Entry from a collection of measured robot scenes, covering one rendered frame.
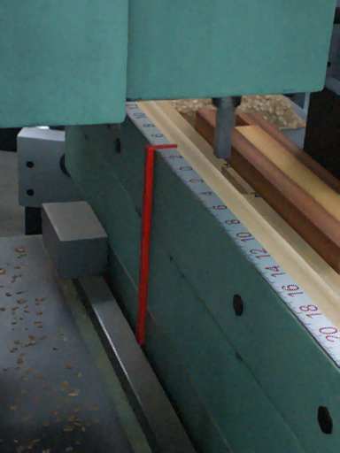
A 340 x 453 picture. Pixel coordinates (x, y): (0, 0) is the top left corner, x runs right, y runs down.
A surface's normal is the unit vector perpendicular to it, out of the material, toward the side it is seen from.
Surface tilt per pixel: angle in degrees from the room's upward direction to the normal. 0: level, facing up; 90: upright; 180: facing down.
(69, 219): 0
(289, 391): 90
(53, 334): 0
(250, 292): 90
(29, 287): 0
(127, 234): 90
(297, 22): 90
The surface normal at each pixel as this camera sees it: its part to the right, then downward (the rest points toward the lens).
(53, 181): -0.11, 0.41
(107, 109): 0.30, 0.41
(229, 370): -0.95, 0.08
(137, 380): 0.05, -0.91
